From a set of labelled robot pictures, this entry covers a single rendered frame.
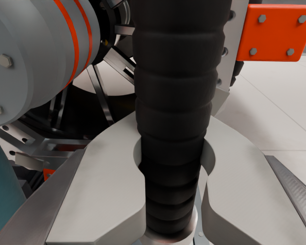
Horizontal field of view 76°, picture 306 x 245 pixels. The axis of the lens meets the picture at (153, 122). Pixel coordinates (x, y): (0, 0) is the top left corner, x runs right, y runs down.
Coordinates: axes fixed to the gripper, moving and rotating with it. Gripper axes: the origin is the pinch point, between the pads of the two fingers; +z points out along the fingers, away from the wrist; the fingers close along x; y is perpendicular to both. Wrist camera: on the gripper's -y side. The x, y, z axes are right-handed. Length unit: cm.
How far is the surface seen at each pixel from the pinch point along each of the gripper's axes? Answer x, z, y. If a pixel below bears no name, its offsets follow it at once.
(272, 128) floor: 93, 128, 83
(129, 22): -12, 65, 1
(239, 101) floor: 81, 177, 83
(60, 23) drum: -10.3, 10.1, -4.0
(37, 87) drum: -11.1, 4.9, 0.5
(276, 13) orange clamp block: 13.7, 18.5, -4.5
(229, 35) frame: 8.4, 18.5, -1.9
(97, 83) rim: -14.0, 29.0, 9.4
